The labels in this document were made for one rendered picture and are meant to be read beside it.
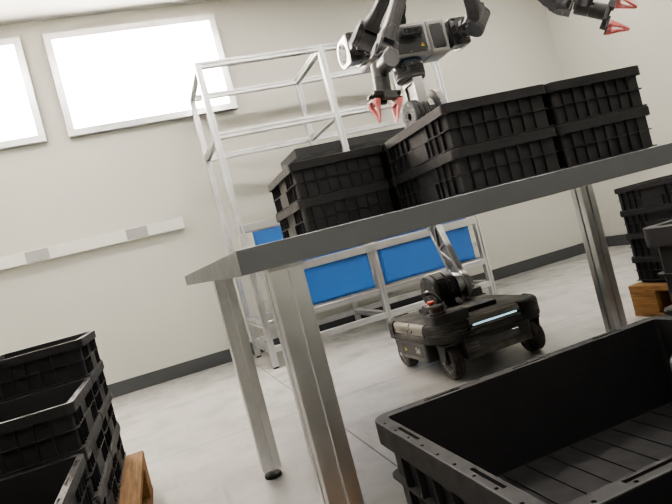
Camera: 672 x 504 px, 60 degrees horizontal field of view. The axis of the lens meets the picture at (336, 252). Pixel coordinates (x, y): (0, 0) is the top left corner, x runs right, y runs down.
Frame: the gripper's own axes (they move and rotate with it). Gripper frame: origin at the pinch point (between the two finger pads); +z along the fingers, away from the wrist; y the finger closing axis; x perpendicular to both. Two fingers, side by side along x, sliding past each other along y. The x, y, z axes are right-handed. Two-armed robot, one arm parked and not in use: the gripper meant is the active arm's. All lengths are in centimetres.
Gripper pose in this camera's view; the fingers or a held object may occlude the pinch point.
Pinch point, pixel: (388, 119)
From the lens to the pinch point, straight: 201.4
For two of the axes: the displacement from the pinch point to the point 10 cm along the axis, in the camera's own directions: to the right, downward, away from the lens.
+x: -3.5, 1.4, 9.3
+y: 9.2, -1.1, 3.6
